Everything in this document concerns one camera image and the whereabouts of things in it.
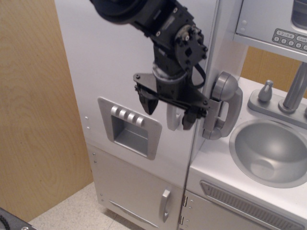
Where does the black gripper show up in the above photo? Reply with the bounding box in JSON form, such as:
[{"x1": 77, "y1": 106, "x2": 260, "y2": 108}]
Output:
[{"x1": 133, "y1": 69, "x2": 209, "y2": 130}]

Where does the silver fridge door handle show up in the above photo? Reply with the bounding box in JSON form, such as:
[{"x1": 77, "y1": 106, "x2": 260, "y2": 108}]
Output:
[{"x1": 166, "y1": 104, "x2": 184, "y2": 131}]

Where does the white toy fridge door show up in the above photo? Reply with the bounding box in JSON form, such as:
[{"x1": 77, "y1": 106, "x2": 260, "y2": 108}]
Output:
[{"x1": 54, "y1": 0, "x2": 219, "y2": 187}]

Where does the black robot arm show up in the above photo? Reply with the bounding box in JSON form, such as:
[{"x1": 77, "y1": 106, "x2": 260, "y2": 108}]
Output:
[{"x1": 92, "y1": 0, "x2": 209, "y2": 130}]

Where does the silver ice dispenser panel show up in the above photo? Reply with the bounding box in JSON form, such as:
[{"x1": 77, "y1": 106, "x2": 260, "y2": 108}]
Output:
[{"x1": 97, "y1": 97, "x2": 162, "y2": 161}]

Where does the silver toy telephone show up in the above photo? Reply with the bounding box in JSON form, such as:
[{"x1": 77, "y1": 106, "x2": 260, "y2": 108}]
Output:
[{"x1": 202, "y1": 72, "x2": 243, "y2": 140}]

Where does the white lower freezer door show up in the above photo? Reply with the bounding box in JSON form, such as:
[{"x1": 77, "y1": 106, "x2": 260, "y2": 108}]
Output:
[{"x1": 87, "y1": 144, "x2": 189, "y2": 230}]

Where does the silver faucet knob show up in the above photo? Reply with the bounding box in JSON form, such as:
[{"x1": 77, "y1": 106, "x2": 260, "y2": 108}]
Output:
[{"x1": 258, "y1": 80, "x2": 273, "y2": 102}]

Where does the white oven door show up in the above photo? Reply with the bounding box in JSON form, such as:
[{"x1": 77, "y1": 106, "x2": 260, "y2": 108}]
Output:
[{"x1": 179, "y1": 180, "x2": 307, "y2": 230}]

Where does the silver toy sink basin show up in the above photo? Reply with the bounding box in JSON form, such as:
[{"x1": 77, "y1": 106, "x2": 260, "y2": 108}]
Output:
[{"x1": 229, "y1": 119, "x2": 307, "y2": 188}]

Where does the white toy kitchen cabinet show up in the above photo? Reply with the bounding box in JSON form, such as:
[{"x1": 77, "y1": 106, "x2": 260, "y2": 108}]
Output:
[{"x1": 185, "y1": 0, "x2": 307, "y2": 220}]

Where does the silver toy faucet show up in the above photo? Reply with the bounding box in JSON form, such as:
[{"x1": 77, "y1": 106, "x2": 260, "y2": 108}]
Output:
[{"x1": 248, "y1": 62, "x2": 307, "y2": 129}]

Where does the black base corner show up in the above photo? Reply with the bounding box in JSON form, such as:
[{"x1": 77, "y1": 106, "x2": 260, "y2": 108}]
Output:
[{"x1": 0, "y1": 208, "x2": 36, "y2": 230}]

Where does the silver lower door handle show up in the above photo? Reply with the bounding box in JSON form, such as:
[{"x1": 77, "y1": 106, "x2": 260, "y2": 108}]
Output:
[{"x1": 159, "y1": 189, "x2": 171, "y2": 223}]

